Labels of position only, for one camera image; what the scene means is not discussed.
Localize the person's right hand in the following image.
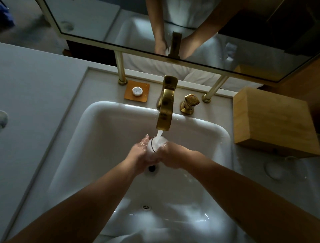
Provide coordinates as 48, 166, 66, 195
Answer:
157, 142, 202, 171

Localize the person's left hand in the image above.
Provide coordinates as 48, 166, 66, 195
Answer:
124, 134, 153, 176

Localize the clear drinking glass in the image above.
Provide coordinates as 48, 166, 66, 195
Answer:
147, 135, 168, 161

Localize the person's left forearm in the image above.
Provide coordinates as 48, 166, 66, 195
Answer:
4, 161, 141, 243

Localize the person's right forearm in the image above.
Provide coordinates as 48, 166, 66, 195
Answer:
187, 151, 320, 243

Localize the white ceramic sink basin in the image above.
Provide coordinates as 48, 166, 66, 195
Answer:
46, 101, 238, 243

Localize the gold faucet spout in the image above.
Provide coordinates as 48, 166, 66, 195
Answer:
156, 75, 178, 131

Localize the orange soap dish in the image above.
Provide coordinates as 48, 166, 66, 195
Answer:
124, 80, 150, 102

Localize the person's white shirt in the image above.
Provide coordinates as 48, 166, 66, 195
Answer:
94, 226, 180, 243

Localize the clear glass coaster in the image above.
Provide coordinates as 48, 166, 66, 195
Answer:
264, 160, 285, 181

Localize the wooden box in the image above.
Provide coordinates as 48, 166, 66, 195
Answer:
233, 87, 320, 158

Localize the gold framed mirror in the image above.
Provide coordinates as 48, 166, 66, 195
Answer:
35, 0, 320, 84

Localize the grey rounded object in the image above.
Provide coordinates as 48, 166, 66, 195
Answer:
0, 110, 9, 131

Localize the gold faucet handle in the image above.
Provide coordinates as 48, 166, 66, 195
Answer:
180, 94, 200, 115

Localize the gold mirror support post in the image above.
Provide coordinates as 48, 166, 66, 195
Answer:
114, 51, 128, 86
202, 75, 230, 104

